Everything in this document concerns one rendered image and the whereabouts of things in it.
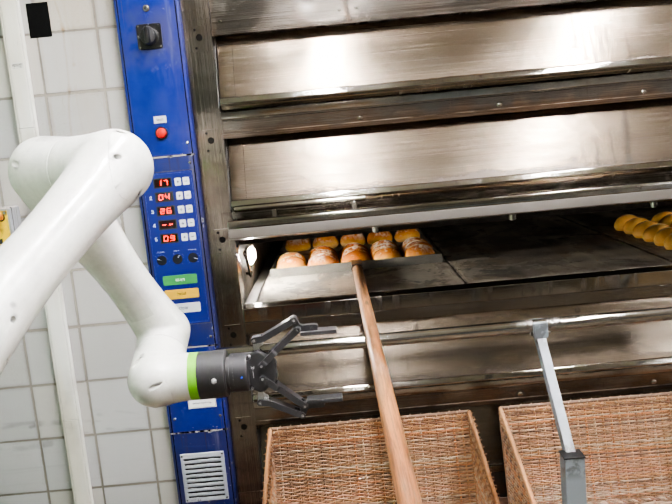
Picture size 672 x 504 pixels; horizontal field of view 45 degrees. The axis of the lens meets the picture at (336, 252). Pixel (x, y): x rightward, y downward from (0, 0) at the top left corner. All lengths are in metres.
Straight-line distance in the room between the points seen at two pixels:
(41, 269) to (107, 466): 1.25
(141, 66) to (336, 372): 0.94
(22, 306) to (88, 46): 1.14
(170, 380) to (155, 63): 0.89
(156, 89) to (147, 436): 0.93
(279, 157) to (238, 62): 0.26
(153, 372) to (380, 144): 0.90
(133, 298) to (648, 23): 1.45
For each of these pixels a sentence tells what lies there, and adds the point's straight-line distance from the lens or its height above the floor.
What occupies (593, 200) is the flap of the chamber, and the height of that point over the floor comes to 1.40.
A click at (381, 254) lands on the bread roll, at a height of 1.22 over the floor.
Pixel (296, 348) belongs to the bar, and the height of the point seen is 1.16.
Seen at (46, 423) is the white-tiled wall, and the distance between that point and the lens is 2.38.
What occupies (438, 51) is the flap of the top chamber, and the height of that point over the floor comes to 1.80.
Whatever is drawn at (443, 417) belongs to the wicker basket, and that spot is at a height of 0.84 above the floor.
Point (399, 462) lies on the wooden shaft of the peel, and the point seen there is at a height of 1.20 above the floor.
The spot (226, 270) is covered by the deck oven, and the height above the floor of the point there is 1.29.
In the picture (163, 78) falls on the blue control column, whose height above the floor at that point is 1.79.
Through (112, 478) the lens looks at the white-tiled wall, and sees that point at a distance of 2.39.
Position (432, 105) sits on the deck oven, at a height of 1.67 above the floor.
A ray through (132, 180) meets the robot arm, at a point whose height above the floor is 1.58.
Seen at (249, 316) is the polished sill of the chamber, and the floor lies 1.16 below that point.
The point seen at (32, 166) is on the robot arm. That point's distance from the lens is 1.43.
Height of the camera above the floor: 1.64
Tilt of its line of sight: 9 degrees down
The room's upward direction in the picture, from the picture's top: 5 degrees counter-clockwise
